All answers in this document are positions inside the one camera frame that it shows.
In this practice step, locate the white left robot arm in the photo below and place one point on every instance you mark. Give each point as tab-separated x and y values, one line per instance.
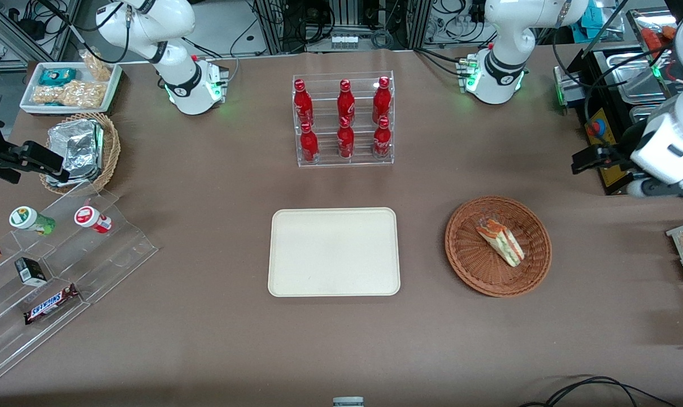
505	39

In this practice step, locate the large clear bag of snacks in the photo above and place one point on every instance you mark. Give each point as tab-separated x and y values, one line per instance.
67	94

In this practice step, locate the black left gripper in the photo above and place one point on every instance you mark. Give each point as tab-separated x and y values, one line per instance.
618	154

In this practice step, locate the clear acrylic step stand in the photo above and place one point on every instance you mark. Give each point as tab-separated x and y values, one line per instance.
109	254

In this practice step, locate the teal snack pack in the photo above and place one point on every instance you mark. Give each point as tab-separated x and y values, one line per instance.
57	76

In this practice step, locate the brown wicker basket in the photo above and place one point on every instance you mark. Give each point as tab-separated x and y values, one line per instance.
477	265

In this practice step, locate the clear acrylic bottle rack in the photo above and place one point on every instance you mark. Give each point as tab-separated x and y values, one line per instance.
344	161

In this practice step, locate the green lidded cup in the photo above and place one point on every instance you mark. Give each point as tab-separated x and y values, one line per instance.
30	219

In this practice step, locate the silver foil container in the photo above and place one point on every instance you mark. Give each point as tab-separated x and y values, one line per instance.
78	150

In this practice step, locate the small black carton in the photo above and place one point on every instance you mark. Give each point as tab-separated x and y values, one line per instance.
30	271

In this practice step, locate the triangle sandwich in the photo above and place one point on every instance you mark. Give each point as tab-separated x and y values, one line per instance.
502	243

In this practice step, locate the steel food pan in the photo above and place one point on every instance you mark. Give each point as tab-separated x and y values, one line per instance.
638	73

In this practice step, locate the red lidded cup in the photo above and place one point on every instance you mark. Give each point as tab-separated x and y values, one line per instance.
92	219

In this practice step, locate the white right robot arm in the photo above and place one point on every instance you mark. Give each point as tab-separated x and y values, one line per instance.
177	68

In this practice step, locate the white power strip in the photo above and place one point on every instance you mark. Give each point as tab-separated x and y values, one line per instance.
345	41

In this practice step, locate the cream plastic tray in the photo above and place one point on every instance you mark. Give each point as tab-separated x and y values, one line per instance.
334	252

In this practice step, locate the red emergency stop button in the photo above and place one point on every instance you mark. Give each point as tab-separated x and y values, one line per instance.
599	129

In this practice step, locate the red cola bottle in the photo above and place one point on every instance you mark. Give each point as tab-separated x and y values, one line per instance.
381	102
303	104
346	141
346	104
309	146
382	140

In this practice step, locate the grey clamp block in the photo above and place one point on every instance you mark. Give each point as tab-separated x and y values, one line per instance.
348	402

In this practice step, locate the white rectangular snack tray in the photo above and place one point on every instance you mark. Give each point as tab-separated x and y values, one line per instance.
31	85

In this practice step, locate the Snickers chocolate bar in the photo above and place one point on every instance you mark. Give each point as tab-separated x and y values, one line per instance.
51	304

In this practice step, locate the light tan wicker basket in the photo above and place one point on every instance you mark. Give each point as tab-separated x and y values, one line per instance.
111	147

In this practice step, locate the small clear bag of snacks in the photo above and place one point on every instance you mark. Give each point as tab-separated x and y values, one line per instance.
98	66

